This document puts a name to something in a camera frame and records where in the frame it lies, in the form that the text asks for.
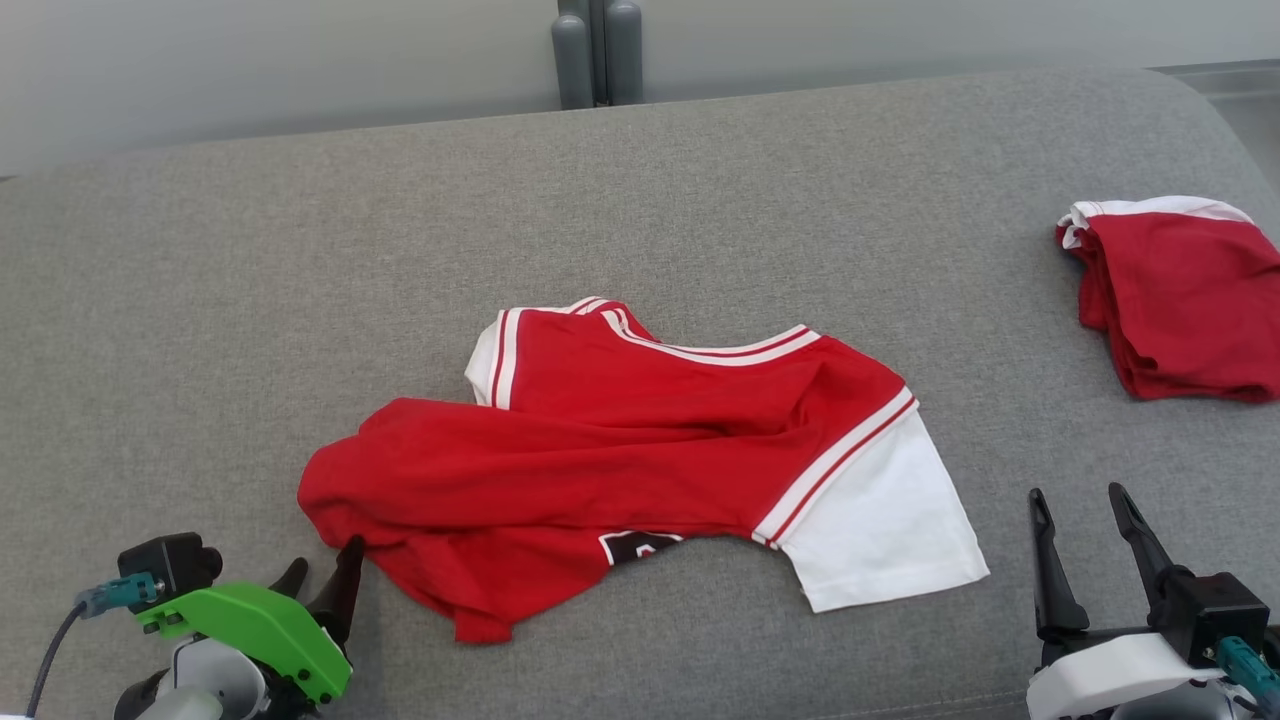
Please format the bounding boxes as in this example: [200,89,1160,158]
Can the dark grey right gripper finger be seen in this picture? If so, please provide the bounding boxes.
[1107,483,1189,629]
[1029,488,1090,643]

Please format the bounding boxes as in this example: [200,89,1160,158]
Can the grey metal partition post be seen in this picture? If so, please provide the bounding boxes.
[551,0,644,110]

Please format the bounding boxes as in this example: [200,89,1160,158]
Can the black cable with teal connector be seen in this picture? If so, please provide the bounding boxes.
[1215,636,1280,716]
[25,575,161,720]

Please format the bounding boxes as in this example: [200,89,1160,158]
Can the red jersey with white sleeves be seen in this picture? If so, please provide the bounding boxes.
[297,296,991,644]

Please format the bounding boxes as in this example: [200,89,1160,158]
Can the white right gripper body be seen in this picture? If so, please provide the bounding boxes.
[1026,628,1233,720]

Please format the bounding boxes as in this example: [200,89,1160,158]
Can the red shorts with white trim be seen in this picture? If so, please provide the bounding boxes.
[1055,195,1280,404]

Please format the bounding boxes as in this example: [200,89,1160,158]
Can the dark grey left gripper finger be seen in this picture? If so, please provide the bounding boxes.
[268,557,310,601]
[306,535,366,653]

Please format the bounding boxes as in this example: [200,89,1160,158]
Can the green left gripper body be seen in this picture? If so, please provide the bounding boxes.
[137,583,353,704]

